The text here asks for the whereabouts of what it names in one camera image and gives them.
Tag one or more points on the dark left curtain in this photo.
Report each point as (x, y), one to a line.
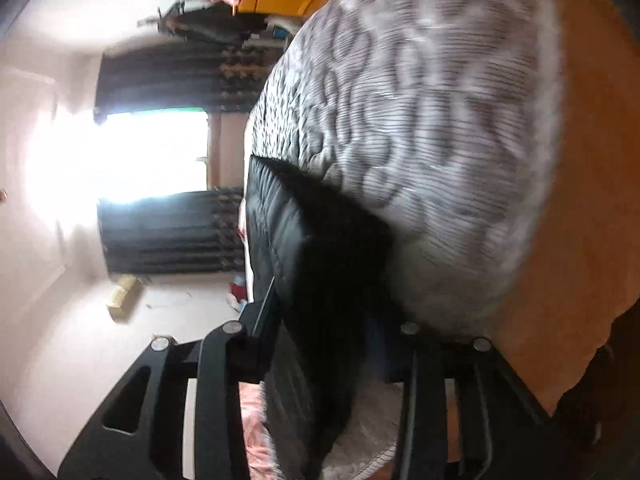
(185, 233)

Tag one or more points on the dark curtain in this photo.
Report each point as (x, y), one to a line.
(185, 233)
(213, 77)

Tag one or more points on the grey quilted bedspread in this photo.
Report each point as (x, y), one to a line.
(440, 116)

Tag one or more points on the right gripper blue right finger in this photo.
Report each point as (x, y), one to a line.
(387, 352)

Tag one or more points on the brown wall box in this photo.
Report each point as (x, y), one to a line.
(126, 294)

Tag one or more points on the pink bed sheet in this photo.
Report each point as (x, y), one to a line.
(256, 444)

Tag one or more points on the black quilted pants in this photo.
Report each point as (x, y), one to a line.
(331, 262)

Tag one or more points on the dark right curtain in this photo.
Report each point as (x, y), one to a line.
(213, 77)

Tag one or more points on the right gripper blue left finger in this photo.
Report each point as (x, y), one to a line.
(261, 325)

